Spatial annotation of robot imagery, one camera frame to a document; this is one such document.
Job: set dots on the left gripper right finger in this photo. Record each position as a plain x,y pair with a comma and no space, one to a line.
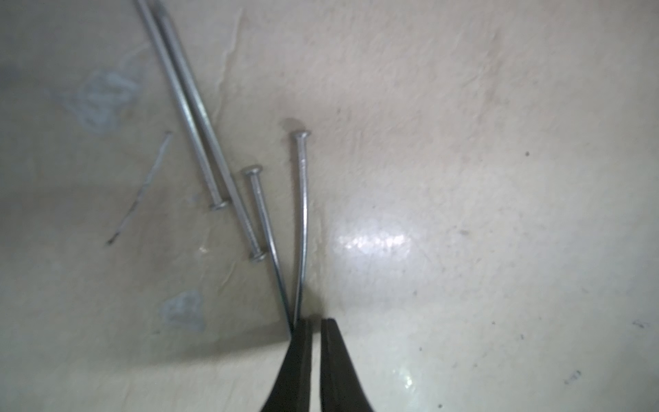
340,388

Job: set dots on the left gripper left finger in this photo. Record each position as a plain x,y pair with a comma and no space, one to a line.
292,388

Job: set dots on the long steel nail pair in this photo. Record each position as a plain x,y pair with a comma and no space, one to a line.
217,201
200,114

